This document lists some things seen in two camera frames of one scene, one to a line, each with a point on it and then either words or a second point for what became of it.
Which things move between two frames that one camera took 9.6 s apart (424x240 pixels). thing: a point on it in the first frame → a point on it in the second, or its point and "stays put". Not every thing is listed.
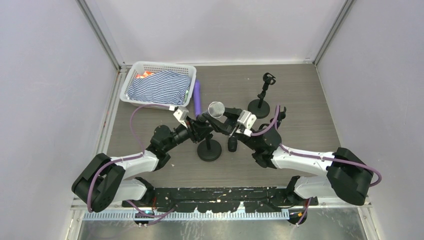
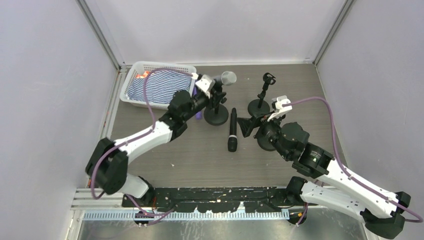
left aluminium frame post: [95, 24] stays put
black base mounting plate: [222, 199] stays put
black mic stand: [209, 150] → [217, 113]
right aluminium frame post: [339, 18] stays put
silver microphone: [216, 109] → [227, 78]
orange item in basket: [144, 75] stays put
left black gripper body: [192, 127] → [215, 93]
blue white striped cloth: [166, 86] stays put
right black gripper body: [231, 122] → [259, 122]
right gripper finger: [232, 114] → [247, 124]
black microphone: [232, 144] stays put
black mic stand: [260, 107] stays put
